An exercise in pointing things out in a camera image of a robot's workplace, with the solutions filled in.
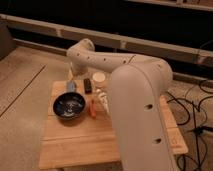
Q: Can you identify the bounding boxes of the black eraser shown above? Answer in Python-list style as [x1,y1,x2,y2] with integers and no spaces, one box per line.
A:
[83,78,92,94]

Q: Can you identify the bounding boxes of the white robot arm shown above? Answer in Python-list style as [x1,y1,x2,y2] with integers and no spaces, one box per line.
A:
[66,39,178,171]

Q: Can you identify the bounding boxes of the white plastic bottle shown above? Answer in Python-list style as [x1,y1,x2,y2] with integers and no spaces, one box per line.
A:
[96,89,109,113]

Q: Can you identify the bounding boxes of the orange carrot toy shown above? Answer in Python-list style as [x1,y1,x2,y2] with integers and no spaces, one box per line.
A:
[89,99,96,118]

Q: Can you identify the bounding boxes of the black frying pan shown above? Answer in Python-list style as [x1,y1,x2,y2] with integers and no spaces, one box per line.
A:
[53,81,86,120]

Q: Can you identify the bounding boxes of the white railing beam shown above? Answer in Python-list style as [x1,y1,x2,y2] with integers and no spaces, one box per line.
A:
[0,13,213,67]

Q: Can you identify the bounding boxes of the black floor cables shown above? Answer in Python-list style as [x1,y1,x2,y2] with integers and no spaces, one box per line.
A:
[164,78,213,171]

